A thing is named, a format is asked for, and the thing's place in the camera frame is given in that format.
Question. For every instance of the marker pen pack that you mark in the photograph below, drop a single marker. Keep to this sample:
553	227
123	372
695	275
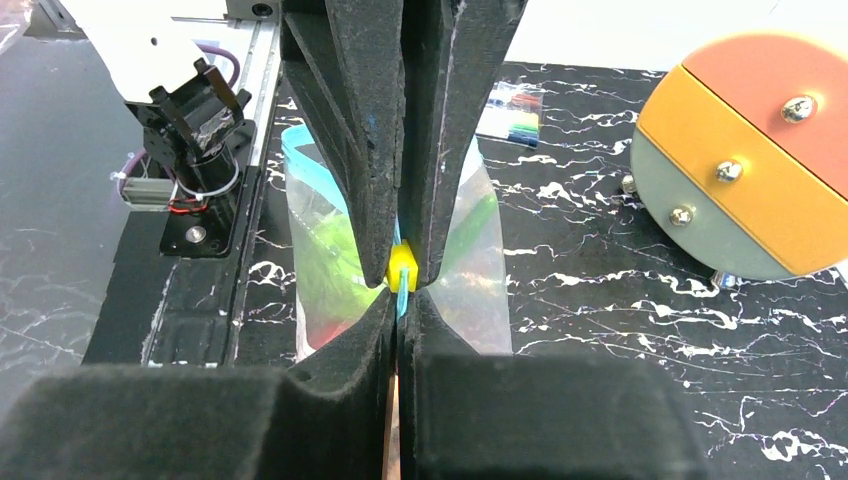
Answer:
513	114

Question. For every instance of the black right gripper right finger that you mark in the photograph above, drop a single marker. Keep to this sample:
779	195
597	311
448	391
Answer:
465	415

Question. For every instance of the round pastel drawer cabinet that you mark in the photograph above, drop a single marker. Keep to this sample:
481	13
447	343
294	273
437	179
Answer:
740	156

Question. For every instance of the green bean pod toy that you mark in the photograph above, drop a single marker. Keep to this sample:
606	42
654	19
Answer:
462	238

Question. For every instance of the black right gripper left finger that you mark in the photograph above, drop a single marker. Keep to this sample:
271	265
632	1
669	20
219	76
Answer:
324	418

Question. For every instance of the green custard apple toy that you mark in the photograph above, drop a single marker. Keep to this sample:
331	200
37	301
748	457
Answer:
331	282

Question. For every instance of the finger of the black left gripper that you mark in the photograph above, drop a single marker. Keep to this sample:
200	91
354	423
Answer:
452	52
343	62

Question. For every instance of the clear zip top bag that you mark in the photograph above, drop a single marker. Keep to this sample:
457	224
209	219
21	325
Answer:
471	297

